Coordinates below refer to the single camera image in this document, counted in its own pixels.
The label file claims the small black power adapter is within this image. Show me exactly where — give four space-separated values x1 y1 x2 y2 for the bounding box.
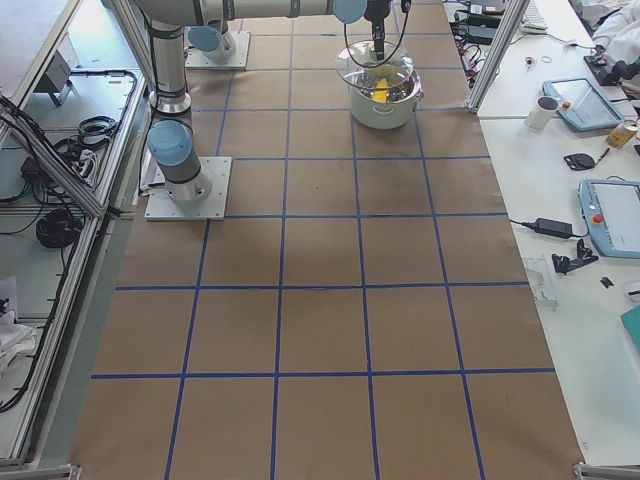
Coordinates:
534 218 574 239

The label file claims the grey metal box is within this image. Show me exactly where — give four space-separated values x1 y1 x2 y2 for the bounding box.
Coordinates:
34 51 73 107

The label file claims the upper teach pendant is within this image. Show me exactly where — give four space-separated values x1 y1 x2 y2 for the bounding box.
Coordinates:
542 78 624 131

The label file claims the clear acrylic holder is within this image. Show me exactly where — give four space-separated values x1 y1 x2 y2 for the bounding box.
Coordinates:
522 256 558 309

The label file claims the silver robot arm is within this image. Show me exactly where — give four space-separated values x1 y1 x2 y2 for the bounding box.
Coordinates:
105 1 391 202
187 20 236 63

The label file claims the teach pendant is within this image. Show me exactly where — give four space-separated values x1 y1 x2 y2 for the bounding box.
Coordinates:
578 179 639 259
542 78 624 131

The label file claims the glass pot lid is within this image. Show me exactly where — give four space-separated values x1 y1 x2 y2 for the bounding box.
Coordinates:
336 40 414 90

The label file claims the pale green cooking pot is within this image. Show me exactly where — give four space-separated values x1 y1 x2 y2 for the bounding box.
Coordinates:
348 68 424 130

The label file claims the aluminium frame post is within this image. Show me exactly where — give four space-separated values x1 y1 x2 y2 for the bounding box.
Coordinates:
467 0 529 113

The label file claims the yellow bottle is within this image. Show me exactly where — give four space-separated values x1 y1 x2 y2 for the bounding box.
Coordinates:
606 120 638 149

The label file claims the yellow corn cob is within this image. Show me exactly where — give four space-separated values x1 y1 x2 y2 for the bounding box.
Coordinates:
371 78 390 103

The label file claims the lower teach pendant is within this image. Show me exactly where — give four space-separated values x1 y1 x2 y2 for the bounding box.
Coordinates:
578 179 639 259

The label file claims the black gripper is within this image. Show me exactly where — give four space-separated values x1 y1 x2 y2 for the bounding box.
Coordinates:
364 0 391 61

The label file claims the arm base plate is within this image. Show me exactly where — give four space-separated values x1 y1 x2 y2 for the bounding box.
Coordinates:
144 156 232 221
185 31 251 71

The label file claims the black round case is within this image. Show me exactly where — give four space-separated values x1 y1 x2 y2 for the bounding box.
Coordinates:
563 153 596 171

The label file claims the black coiled cable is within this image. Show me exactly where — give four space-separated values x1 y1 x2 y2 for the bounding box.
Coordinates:
34 207 84 250

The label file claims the white mug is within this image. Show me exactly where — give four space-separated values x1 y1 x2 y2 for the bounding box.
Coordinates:
524 95 560 131

